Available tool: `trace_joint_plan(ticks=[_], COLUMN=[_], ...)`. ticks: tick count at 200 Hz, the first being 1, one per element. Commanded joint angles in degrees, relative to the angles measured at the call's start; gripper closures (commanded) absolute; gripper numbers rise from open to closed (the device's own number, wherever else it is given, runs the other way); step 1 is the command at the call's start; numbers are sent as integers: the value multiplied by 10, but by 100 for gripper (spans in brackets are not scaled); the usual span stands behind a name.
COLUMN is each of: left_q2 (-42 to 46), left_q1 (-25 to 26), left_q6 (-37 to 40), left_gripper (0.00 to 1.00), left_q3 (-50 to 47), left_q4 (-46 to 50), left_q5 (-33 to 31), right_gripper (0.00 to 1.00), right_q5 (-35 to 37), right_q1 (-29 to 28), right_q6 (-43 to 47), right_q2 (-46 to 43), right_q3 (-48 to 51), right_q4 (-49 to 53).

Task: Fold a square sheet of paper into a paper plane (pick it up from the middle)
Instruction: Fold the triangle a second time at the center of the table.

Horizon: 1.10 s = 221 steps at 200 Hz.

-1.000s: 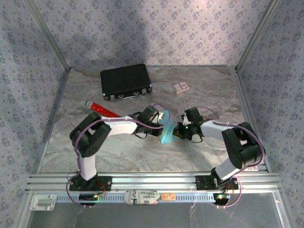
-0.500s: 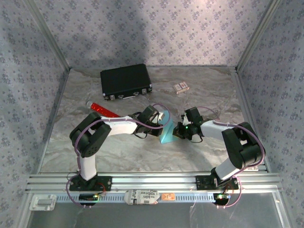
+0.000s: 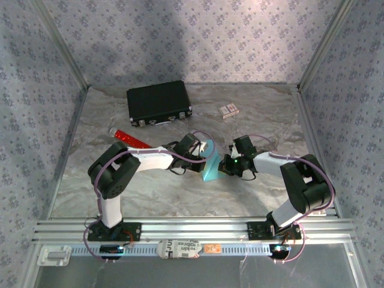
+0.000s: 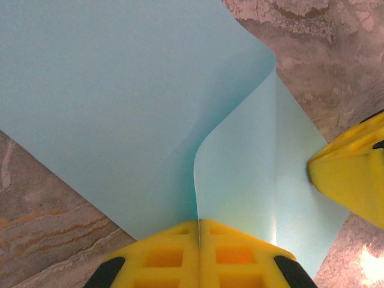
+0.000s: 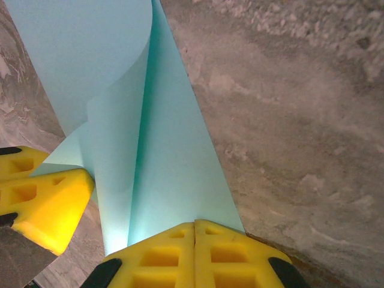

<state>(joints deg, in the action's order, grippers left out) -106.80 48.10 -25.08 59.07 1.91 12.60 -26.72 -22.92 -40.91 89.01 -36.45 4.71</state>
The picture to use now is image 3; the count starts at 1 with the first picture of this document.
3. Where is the light blue paper sheet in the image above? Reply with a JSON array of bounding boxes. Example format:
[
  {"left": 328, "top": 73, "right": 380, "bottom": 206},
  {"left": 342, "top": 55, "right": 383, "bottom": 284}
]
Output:
[{"left": 200, "top": 140, "right": 229, "bottom": 183}]

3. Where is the playing card box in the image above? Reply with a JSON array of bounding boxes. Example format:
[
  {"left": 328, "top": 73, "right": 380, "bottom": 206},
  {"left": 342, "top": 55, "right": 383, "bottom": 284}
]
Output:
[{"left": 218, "top": 101, "right": 241, "bottom": 120}]

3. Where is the red glitter tube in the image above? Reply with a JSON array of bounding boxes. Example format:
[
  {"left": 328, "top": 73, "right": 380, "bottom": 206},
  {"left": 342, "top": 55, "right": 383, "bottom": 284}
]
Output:
[{"left": 107, "top": 127, "right": 152, "bottom": 150}]

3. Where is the black briefcase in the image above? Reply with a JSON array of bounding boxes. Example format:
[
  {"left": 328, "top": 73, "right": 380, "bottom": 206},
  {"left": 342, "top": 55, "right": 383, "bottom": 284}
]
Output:
[{"left": 125, "top": 80, "right": 193, "bottom": 129}]

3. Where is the newspaper wrapped roll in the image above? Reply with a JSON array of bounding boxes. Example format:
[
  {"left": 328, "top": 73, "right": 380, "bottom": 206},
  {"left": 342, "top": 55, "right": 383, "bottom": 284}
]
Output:
[{"left": 157, "top": 239, "right": 202, "bottom": 260}]

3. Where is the black right controller board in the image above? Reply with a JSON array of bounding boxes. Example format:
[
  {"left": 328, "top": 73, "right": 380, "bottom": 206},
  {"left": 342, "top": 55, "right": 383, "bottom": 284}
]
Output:
[{"left": 269, "top": 244, "right": 292, "bottom": 259}]

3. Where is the black controller board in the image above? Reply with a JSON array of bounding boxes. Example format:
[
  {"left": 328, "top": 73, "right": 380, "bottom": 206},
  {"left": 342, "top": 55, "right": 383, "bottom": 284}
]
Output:
[
  {"left": 99, "top": 244, "right": 125, "bottom": 260},
  {"left": 269, "top": 244, "right": 292, "bottom": 259}
]

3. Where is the black left controller board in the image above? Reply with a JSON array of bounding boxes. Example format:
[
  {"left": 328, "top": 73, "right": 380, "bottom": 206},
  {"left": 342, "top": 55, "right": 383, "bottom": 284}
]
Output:
[{"left": 99, "top": 244, "right": 125, "bottom": 260}]

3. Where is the long aluminium base rail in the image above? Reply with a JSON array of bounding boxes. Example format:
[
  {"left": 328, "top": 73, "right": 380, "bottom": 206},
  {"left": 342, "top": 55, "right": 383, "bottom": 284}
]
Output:
[{"left": 31, "top": 218, "right": 356, "bottom": 242}]

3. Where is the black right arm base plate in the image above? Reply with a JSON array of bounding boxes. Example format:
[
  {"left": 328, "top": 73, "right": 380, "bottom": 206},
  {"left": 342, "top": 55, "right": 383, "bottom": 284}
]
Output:
[{"left": 247, "top": 221, "right": 302, "bottom": 241}]

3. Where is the aluminium side rail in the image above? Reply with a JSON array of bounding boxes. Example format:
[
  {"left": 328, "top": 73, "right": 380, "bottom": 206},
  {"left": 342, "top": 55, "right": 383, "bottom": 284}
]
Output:
[
  {"left": 44, "top": 86, "right": 91, "bottom": 220},
  {"left": 295, "top": 85, "right": 341, "bottom": 218}
]

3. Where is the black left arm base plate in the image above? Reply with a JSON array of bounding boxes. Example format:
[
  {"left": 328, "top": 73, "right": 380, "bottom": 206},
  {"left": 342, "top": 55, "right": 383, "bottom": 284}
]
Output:
[{"left": 86, "top": 221, "right": 142, "bottom": 242}]

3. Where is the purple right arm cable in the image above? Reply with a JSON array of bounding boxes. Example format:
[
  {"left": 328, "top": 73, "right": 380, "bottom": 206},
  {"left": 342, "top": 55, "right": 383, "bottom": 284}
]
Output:
[{"left": 248, "top": 134, "right": 336, "bottom": 265}]

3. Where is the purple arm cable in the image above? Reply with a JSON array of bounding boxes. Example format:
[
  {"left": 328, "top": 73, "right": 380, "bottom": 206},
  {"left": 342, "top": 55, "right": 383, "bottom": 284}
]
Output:
[
  {"left": 248, "top": 134, "right": 336, "bottom": 265},
  {"left": 83, "top": 130, "right": 217, "bottom": 265}
]

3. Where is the slotted grey cable duct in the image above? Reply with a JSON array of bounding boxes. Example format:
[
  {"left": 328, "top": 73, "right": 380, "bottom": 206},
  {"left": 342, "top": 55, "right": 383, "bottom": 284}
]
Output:
[{"left": 70, "top": 242, "right": 274, "bottom": 257}]

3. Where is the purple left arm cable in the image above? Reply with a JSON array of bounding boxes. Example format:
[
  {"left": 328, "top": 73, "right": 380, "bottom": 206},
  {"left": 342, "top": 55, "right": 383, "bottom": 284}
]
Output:
[{"left": 83, "top": 130, "right": 217, "bottom": 265}]

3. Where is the aluminium corner post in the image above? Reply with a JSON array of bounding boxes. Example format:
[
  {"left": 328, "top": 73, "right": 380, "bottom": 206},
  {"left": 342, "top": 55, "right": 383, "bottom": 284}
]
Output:
[
  {"left": 31, "top": 0, "right": 91, "bottom": 89},
  {"left": 296, "top": 0, "right": 359, "bottom": 91}
]

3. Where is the white plastic bracket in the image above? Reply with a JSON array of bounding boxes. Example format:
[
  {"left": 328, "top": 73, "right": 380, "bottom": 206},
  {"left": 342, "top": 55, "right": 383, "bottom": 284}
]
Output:
[{"left": 36, "top": 245, "right": 73, "bottom": 267}]

